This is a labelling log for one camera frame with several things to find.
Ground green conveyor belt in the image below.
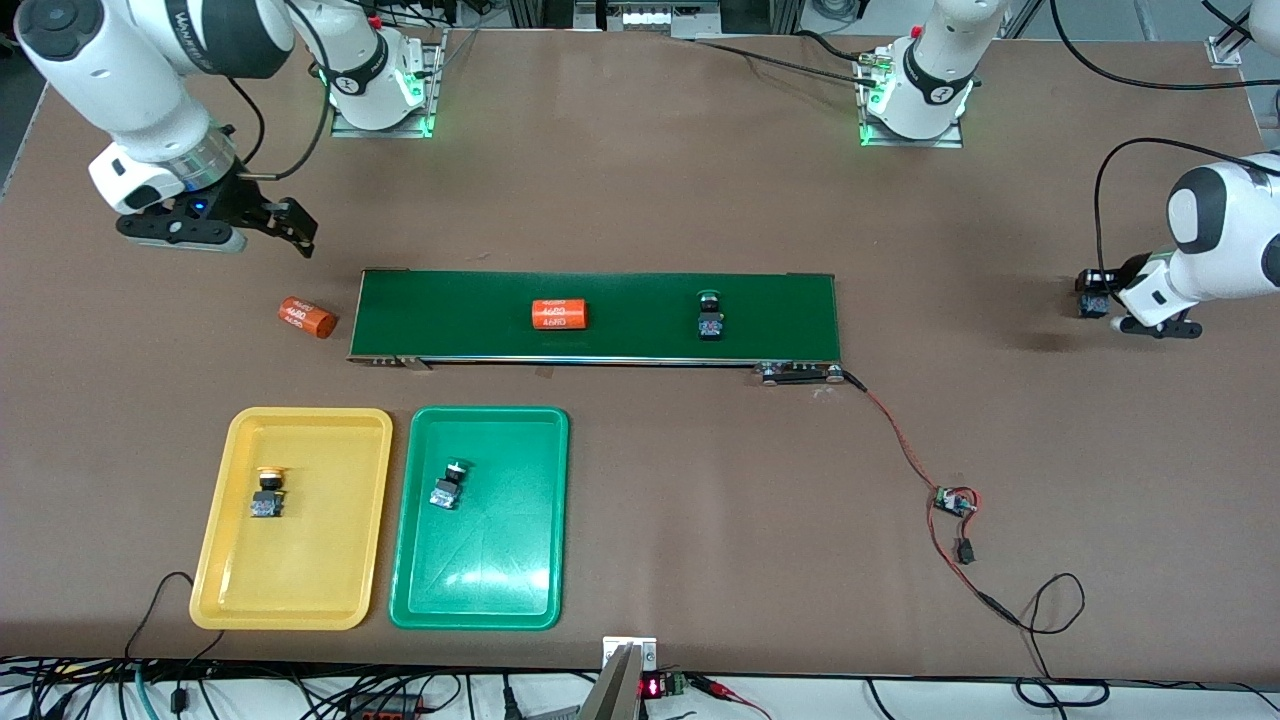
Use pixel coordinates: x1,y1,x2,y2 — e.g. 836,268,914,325
346,267,847,389

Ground yellow plastic tray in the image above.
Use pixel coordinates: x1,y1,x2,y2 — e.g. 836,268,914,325
189,406,394,632

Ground green plastic tray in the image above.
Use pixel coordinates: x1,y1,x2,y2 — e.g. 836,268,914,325
388,405,571,632

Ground black power strip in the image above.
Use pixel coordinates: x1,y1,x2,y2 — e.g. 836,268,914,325
345,693,426,720

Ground red test lead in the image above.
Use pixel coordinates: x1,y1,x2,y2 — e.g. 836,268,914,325
690,674,773,720

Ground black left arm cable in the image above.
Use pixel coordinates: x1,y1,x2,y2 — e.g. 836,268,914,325
1048,0,1280,286

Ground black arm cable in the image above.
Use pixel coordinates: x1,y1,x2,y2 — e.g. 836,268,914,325
1048,0,1280,286
222,0,336,183

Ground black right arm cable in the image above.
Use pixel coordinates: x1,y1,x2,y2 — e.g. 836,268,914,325
222,0,336,183

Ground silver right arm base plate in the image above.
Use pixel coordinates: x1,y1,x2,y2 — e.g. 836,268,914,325
330,28,441,139

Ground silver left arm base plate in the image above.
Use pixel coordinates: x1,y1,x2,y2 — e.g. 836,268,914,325
858,50,966,149

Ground aluminium corner post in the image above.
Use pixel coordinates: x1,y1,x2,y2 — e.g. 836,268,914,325
1205,20,1251,69

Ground red and black wire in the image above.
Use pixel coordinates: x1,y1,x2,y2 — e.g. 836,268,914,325
843,370,1023,629

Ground black looped cable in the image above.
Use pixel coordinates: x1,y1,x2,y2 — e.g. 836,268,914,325
1010,572,1111,709

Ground black table cable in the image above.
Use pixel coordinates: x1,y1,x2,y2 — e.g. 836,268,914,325
690,30,886,89

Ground thin black cable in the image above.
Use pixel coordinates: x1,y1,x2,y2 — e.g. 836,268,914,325
122,570,226,663

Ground aluminium extrusion frame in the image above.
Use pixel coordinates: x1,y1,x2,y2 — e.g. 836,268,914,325
505,0,806,41

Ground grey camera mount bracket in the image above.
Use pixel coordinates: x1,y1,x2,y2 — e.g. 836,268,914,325
578,636,659,720

